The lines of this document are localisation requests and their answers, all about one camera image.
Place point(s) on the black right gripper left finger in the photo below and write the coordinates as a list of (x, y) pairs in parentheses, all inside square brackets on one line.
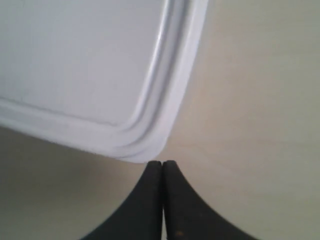
[(140, 216)]

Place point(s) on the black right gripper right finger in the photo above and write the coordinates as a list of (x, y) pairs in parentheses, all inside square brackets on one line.
[(187, 215)]

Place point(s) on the white lidded plastic container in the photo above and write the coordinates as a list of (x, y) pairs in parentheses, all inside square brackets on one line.
[(102, 76)]

